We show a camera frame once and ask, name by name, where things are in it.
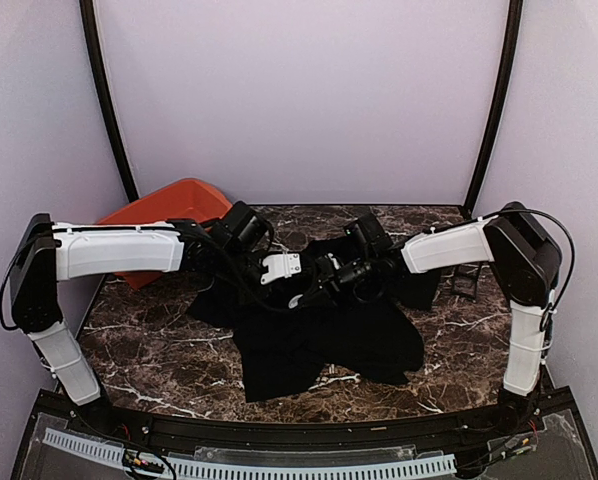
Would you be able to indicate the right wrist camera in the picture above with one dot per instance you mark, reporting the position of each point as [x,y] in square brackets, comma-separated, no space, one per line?
[327,264]

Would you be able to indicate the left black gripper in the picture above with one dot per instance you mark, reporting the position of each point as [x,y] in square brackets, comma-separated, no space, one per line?
[269,294]

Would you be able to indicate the orange plastic tub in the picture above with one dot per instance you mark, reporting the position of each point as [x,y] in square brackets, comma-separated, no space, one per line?
[185,199]

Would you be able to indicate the black t-shirt with blue logo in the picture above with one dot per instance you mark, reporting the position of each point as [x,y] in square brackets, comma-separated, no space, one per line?
[284,354]

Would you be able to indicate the black frame post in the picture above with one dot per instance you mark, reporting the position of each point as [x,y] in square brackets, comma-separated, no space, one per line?
[107,109]
[500,91]

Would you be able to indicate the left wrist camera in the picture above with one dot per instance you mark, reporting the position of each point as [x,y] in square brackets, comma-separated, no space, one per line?
[279,266]

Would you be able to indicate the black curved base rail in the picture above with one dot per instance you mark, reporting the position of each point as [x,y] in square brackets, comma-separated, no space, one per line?
[552,444]

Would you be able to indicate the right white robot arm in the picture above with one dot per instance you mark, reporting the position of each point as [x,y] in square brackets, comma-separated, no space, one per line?
[522,256]

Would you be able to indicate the white slotted cable duct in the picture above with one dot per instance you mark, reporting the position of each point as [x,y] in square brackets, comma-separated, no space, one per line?
[223,463]

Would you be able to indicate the right black frame post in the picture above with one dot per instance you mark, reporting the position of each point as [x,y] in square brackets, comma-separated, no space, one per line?
[500,91]

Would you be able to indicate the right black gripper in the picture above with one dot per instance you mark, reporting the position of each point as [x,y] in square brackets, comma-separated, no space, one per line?
[329,283]

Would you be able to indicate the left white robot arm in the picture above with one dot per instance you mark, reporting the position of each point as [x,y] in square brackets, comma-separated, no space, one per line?
[52,253]

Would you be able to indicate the left black frame post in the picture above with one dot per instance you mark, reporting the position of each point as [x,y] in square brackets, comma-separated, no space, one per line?
[107,109]

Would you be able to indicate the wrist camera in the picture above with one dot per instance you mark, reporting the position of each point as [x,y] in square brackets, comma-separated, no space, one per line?
[327,264]
[279,266]

